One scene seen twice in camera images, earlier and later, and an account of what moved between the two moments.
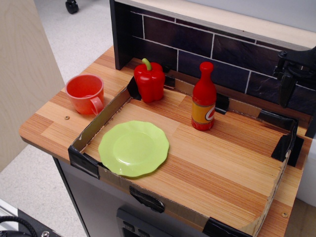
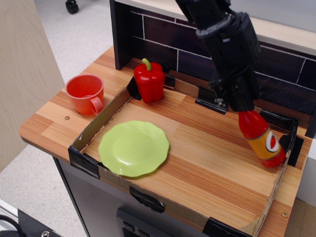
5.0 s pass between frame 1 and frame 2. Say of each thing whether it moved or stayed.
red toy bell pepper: stayed
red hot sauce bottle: moved
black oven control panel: stayed
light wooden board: stayed
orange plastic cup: stayed
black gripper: moved
